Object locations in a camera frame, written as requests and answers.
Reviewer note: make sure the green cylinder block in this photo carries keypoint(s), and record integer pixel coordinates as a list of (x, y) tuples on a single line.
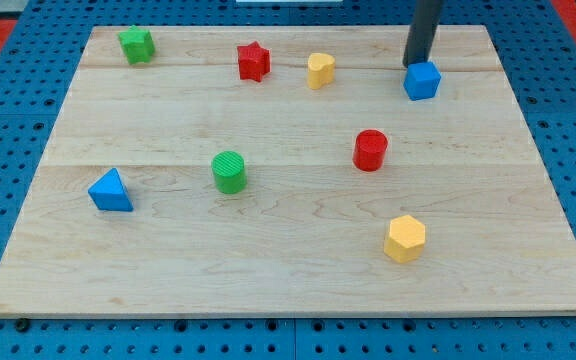
[(228, 169)]

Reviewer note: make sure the yellow hexagon block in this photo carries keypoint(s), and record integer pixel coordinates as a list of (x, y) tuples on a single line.
[(405, 239)]

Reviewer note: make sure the light wooden board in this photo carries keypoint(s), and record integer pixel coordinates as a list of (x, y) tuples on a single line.
[(305, 238)]

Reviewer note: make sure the blue triangle block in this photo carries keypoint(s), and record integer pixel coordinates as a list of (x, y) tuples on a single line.
[(109, 193)]

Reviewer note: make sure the green star block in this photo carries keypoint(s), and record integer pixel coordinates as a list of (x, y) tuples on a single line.
[(137, 45)]

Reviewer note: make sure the red star block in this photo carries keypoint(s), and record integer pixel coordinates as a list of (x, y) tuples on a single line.
[(254, 61)]

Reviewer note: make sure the red cylinder block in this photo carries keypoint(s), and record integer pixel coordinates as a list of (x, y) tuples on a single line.
[(369, 150)]

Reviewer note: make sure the blue cube block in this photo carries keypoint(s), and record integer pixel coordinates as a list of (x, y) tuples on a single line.
[(422, 81)]

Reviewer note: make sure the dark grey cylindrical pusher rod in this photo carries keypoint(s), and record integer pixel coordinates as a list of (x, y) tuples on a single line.
[(422, 31)]

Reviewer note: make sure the yellow heart block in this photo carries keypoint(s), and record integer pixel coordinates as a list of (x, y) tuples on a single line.
[(320, 70)]

